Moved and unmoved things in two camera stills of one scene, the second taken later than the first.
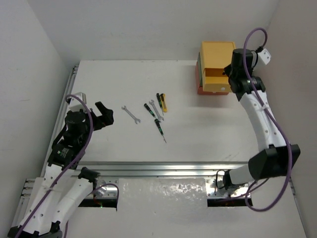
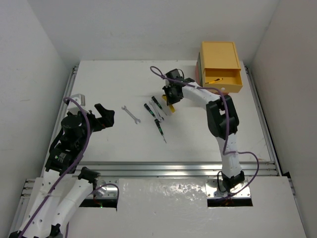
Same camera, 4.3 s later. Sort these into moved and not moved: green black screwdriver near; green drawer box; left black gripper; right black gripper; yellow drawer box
Moved: right black gripper
Not moved: green black screwdriver near; green drawer box; left black gripper; yellow drawer box
